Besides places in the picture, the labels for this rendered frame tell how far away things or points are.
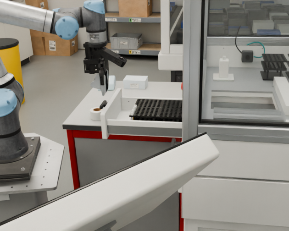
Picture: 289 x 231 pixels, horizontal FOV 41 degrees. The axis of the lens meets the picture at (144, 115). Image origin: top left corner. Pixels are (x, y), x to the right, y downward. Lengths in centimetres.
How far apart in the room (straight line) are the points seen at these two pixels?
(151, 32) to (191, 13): 498
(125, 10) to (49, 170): 418
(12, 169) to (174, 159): 91
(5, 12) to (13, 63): 275
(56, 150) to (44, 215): 108
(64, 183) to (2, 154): 133
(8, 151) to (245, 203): 86
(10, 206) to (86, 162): 47
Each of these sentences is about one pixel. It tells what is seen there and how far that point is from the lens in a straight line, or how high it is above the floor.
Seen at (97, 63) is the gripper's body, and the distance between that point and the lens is 152.
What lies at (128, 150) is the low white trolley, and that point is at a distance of 182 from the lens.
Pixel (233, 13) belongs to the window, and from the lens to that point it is 91.
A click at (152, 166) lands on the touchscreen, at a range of 61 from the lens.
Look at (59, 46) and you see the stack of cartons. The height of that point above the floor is 13.
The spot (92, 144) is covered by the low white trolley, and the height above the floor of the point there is 65.
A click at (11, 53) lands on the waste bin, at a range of 406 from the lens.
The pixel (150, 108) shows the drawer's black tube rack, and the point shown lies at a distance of 156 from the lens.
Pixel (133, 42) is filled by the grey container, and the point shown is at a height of 24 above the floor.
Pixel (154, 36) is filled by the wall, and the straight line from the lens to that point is 588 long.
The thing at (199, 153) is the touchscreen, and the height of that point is 118.
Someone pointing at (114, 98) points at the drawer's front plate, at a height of 93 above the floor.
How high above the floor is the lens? 151
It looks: 24 degrees down
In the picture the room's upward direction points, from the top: 2 degrees counter-clockwise
